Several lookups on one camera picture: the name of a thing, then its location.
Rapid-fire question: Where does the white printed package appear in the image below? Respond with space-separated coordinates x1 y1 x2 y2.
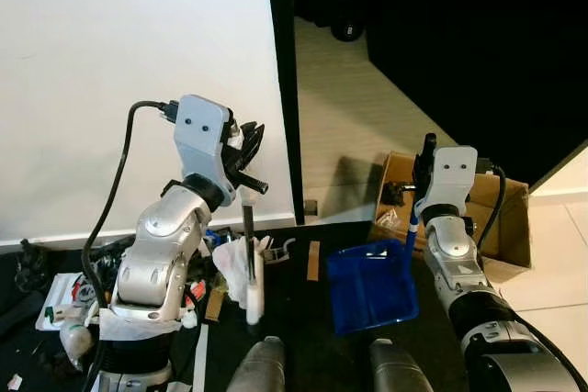
35 272 95 330

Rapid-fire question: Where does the white paper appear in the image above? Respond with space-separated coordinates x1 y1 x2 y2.
212 236 274 308

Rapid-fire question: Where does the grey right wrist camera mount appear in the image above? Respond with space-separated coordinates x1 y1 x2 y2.
421 146 481 224

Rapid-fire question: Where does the grey robot leg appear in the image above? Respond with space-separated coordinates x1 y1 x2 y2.
368 338 434 392
226 337 288 392

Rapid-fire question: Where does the small black object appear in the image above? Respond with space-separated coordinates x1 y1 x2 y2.
385 182 411 206

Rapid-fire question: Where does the brown cardboard box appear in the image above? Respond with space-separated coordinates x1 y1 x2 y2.
369 151 533 274

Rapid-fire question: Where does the white floor tape strip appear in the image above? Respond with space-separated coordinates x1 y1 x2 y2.
192 323 209 392

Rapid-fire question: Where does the grey left robot leg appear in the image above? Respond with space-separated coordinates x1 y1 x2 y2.
226 337 288 392

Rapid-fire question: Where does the blue plastic wrapper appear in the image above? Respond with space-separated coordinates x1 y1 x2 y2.
203 227 232 248

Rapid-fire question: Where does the long brown wood strip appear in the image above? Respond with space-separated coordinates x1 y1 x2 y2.
305 241 322 283

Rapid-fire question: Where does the blue plastic dustpan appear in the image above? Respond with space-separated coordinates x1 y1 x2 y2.
326 213 422 338

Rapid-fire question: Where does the white brush with black handle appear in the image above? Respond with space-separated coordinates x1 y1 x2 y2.
241 185 267 326

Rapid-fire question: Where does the grey right robot leg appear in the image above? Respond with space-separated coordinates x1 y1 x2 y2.
368 338 434 392

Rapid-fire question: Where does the orange packet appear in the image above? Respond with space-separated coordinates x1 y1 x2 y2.
187 281 206 307

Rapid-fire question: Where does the brown cardboard piece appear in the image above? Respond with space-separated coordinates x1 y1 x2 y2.
205 289 227 323

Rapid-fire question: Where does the clear plastic bag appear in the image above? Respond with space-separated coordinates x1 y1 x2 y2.
376 207 402 230

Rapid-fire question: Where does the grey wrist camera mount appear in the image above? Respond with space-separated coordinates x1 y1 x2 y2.
173 95 236 206
421 146 481 224

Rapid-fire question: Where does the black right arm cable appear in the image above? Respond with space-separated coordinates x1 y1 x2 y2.
476 162 509 257

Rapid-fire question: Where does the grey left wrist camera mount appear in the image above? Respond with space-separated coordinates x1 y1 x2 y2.
173 95 236 206

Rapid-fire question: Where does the black door frame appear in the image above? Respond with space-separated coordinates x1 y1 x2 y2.
265 0 307 227

